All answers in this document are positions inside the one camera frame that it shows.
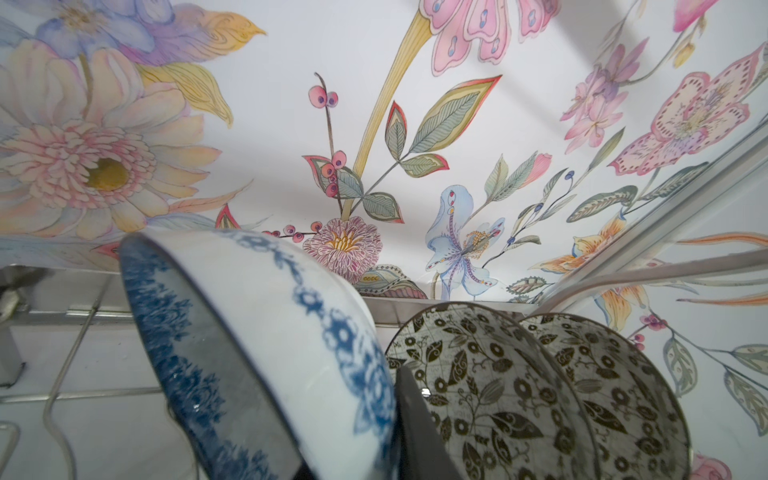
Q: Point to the olive leaf pattern bowl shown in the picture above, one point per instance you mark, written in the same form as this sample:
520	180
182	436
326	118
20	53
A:
500	404

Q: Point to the blue floral bowl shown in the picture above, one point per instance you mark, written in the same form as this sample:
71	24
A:
269	362

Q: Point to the pink leaf pattern bowl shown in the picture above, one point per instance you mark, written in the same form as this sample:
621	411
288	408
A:
638	424

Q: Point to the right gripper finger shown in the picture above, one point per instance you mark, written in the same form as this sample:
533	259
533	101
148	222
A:
423	455

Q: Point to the stainless steel dish rack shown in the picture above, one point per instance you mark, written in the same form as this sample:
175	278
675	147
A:
86	397

